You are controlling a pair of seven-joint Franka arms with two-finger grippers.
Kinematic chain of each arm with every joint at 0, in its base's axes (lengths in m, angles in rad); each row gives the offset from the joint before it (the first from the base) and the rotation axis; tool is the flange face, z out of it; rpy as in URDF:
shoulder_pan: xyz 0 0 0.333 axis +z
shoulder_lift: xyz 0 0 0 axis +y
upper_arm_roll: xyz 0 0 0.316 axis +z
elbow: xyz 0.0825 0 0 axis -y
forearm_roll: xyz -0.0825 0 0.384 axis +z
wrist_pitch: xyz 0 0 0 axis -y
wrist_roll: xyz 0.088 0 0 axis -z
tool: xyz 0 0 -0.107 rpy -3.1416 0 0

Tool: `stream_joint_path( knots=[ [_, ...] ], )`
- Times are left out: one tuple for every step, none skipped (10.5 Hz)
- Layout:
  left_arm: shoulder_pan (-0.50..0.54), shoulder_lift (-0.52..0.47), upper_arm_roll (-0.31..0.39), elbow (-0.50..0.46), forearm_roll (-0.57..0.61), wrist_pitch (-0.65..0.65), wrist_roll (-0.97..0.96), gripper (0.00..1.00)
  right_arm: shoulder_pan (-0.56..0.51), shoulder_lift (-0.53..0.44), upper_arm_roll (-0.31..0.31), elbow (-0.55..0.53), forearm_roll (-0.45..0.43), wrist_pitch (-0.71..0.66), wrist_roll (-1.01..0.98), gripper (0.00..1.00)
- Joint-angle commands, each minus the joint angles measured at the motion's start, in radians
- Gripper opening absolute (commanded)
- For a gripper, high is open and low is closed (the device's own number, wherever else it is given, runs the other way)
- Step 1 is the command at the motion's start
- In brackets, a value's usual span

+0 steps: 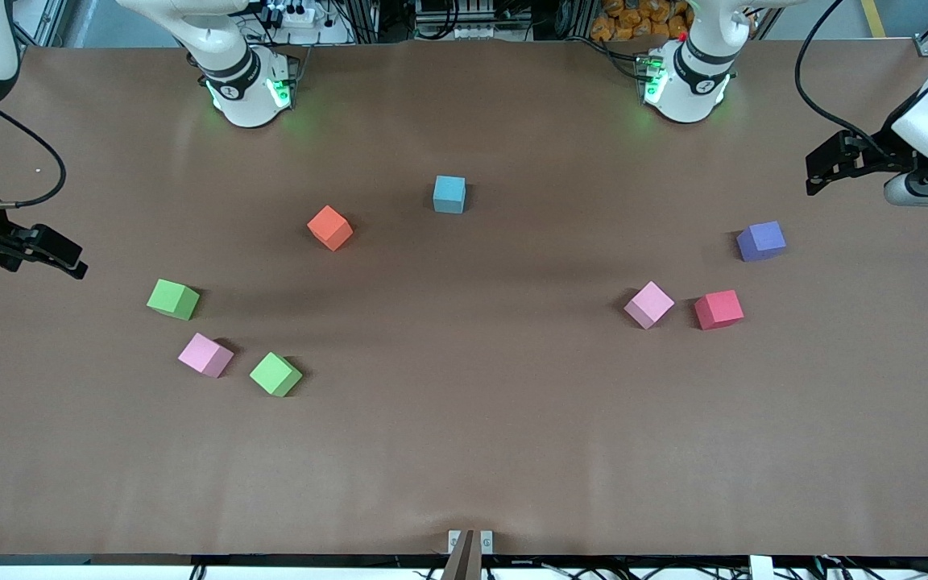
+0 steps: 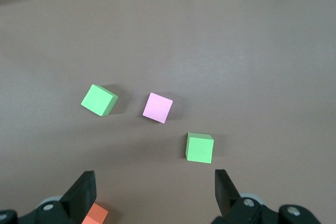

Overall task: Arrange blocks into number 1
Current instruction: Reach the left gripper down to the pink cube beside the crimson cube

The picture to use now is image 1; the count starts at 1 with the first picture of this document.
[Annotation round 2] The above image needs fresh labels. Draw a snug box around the red foam cube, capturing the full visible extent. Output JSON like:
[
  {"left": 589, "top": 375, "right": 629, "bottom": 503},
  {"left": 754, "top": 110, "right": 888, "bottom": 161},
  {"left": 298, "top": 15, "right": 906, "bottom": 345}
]
[{"left": 693, "top": 289, "right": 745, "bottom": 332}]

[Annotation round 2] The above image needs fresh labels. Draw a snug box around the pink foam cube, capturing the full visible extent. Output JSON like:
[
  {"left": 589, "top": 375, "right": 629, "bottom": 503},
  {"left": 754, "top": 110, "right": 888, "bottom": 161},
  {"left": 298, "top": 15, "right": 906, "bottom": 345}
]
[
  {"left": 177, "top": 332, "right": 235, "bottom": 379},
  {"left": 623, "top": 280, "right": 676, "bottom": 331}
]

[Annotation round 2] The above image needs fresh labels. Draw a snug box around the green foam cube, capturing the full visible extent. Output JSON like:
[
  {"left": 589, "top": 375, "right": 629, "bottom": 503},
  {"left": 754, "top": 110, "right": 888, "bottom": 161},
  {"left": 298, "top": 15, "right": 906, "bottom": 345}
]
[
  {"left": 249, "top": 351, "right": 304, "bottom": 399},
  {"left": 146, "top": 278, "right": 201, "bottom": 322}
]

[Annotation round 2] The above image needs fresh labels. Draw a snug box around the purple foam cube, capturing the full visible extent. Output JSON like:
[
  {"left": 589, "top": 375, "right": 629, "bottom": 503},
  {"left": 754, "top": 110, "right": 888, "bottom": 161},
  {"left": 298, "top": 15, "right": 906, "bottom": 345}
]
[{"left": 735, "top": 221, "right": 788, "bottom": 263}]

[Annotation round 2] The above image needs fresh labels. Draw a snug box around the bag of orange items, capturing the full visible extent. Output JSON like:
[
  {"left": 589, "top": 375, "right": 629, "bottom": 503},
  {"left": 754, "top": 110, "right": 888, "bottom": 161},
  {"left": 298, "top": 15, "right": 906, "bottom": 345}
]
[{"left": 590, "top": 0, "right": 692, "bottom": 44}]

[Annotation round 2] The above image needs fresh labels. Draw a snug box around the orange foam cube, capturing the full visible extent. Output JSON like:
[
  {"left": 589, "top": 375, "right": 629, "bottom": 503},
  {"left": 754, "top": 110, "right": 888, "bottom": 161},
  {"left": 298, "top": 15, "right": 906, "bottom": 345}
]
[{"left": 306, "top": 205, "right": 354, "bottom": 252}]

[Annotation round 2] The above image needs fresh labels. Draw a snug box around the blue foam cube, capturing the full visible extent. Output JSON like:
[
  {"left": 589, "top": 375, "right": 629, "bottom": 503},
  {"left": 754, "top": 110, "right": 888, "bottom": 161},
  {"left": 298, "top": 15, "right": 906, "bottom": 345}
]
[{"left": 433, "top": 175, "right": 467, "bottom": 215}]

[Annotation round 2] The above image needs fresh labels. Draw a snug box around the white electronics box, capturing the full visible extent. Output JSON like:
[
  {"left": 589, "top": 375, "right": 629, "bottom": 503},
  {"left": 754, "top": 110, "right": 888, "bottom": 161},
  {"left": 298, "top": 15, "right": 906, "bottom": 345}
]
[{"left": 414, "top": 0, "right": 499, "bottom": 40}]

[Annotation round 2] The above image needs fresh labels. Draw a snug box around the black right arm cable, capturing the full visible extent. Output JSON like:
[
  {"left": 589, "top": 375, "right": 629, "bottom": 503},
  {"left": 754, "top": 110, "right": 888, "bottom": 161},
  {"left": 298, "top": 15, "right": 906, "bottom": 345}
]
[{"left": 0, "top": 103, "right": 68, "bottom": 212}]

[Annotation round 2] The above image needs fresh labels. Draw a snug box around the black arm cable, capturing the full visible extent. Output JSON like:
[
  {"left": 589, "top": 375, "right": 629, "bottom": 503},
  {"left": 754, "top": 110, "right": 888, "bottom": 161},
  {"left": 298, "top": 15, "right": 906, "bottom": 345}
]
[
  {"left": 793, "top": 0, "right": 900, "bottom": 158},
  {"left": 0, "top": 103, "right": 68, "bottom": 212}
]

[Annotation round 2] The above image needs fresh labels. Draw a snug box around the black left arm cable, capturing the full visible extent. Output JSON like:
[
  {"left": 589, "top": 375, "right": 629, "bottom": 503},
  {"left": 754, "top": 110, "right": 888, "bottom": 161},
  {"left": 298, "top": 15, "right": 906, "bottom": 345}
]
[{"left": 793, "top": 0, "right": 900, "bottom": 158}]

